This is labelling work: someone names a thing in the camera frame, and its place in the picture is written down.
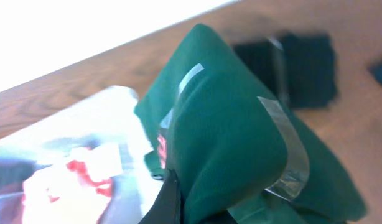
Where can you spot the pink crumpled cloth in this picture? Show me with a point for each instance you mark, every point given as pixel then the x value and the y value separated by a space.
pixel 65 194

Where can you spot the clear plastic storage bin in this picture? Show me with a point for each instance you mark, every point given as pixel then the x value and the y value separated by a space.
pixel 107 116

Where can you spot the black cloth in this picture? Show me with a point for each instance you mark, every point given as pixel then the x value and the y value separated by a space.
pixel 299 69

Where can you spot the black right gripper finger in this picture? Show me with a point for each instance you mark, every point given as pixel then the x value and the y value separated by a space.
pixel 167 206

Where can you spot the green cloth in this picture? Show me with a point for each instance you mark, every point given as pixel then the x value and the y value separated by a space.
pixel 238 154

